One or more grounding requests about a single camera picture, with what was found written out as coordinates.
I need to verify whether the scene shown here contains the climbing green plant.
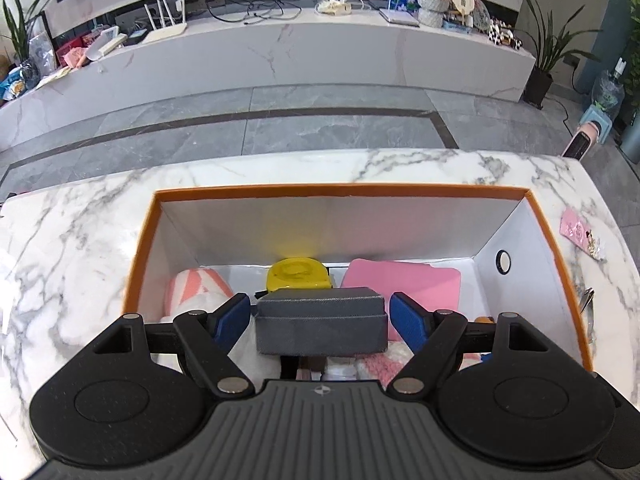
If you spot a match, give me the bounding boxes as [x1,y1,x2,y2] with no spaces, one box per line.
[602,0,640,126]

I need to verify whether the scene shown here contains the cow figurines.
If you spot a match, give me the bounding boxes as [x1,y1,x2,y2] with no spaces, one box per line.
[487,17,523,48]

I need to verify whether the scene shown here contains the white router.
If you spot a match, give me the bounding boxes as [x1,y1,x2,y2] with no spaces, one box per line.
[141,0,188,43]

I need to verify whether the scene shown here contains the blue snack bag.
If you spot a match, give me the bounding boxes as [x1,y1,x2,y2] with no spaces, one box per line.
[0,67,28,101]

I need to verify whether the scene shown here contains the black picture frame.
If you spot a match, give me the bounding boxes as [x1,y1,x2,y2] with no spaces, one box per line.
[27,12,56,73]

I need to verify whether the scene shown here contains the black cables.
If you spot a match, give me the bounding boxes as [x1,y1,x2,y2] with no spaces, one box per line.
[207,0,303,26]

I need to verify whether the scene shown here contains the pink heater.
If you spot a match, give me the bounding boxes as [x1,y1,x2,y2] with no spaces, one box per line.
[561,121,603,161]

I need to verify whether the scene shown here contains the panda plush pink striped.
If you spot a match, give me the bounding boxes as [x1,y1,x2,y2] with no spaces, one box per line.
[160,267,281,381]

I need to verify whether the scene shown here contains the yellow round toy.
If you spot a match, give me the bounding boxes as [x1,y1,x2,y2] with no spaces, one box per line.
[266,257,333,293]

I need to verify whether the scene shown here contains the white cable bundle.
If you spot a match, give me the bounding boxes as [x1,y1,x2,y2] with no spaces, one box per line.
[315,0,368,16]

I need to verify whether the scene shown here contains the grey box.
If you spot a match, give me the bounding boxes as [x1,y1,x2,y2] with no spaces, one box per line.
[254,287,390,356]

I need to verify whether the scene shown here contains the grey trash bin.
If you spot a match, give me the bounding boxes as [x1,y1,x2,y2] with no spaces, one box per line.
[620,110,640,163]

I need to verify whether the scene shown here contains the blue stool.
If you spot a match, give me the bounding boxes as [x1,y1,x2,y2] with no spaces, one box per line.
[582,102,616,143]

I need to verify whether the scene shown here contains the decorative plate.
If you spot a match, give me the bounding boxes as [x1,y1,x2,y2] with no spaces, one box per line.
[470,0,493,31]

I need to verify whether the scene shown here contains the white tray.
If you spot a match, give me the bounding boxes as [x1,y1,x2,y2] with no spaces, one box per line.
[85,27,128,61]

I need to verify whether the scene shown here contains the water jug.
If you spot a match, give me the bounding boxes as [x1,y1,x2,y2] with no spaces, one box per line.
[591,57,626,111]

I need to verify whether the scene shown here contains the white marble tv console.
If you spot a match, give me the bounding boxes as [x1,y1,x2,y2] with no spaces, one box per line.
[0,7,538,148]

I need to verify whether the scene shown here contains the pink card packet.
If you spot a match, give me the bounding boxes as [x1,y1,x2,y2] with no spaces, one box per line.
[560,208,605,261]

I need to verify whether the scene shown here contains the potted plant black pot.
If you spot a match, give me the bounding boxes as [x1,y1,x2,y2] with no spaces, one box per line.
[517,0,603,108]

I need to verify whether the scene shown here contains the pink pouch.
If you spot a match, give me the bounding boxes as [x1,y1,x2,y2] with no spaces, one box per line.
[341,258,462,318]

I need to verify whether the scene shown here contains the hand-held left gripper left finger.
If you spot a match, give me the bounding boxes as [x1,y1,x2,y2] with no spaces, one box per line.
[92,294,253,395]

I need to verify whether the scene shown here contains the green leafy plant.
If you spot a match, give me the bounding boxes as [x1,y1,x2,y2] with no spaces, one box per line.
[0,0,56,63]

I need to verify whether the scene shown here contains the brown dog plush blue outfit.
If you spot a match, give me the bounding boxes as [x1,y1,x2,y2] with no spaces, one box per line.
[472,314,498,363]

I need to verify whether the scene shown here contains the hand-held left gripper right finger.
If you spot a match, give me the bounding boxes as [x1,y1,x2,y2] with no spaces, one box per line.
[387,292,551,395]

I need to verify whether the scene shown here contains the crochet bunny doll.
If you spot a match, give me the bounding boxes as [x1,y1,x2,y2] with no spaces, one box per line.
[357,340,481,386]

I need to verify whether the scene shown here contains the orange cardboard box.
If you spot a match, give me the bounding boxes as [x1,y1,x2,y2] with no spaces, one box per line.
[122,183,595,376]

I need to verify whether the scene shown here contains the grey laptop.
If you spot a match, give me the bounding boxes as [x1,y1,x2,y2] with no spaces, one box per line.
[378,6,421,27]

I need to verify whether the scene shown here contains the pink boxes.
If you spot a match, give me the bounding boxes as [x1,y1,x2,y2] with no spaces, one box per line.
[55,30,101,68]

